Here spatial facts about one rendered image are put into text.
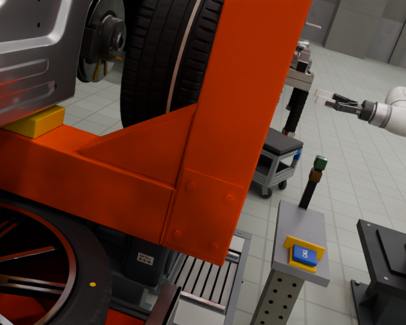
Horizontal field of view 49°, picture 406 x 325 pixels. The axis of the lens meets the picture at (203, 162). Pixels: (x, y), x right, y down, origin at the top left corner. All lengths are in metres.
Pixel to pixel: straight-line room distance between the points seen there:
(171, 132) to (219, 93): 0.14
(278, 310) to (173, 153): 0.78
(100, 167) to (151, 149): 0.13
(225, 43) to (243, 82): 0.09
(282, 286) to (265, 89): 0.80
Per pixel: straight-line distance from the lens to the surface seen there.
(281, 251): 1.38
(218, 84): 0.92
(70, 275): 1.00
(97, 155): 1.07
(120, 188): 1.06
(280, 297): 1.56
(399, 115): 1.75
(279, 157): 2.59
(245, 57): 0.90
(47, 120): 1.16
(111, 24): 1.56
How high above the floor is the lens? 1.14
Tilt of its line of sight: 22 degrees down
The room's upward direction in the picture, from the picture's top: 16 degrees clockwise
